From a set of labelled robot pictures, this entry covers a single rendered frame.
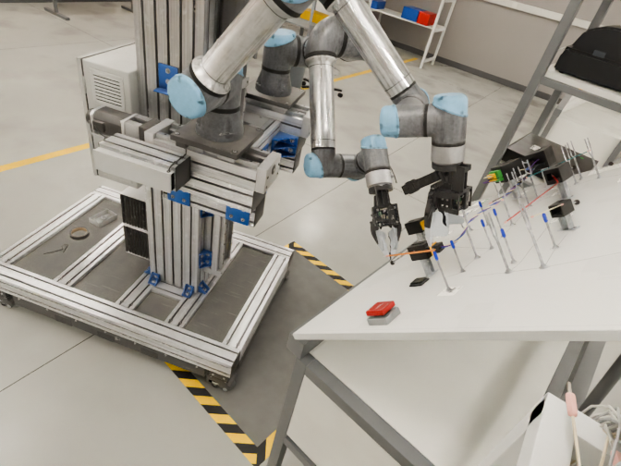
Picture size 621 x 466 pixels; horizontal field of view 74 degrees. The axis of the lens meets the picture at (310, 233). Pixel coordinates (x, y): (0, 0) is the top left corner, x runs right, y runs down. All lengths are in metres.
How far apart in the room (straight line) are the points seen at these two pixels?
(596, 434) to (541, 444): 0.06
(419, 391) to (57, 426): 1.43
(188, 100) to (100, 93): 0.61
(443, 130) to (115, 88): 1.14
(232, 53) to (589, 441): 0.97
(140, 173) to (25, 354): 1.18
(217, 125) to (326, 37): 0.41
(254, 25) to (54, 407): 1.68
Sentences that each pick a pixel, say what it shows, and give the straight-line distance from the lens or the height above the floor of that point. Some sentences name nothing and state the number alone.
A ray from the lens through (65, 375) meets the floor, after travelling 2.18.
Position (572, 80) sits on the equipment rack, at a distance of 1.92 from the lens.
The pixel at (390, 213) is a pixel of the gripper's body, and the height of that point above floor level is 1.15.
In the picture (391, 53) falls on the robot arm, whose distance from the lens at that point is 1.11.
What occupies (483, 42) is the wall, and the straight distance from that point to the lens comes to 8.80.
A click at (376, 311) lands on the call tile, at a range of 0.95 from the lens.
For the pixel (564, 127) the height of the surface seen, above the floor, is 0.74.
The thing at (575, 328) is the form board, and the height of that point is 1.35.
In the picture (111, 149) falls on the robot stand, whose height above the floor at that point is 1.07.
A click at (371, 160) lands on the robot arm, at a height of 1.24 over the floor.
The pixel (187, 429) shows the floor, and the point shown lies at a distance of 1.97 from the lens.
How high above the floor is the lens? 1.76
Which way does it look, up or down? 37 degrees down
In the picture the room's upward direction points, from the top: 13 degrees clockwise
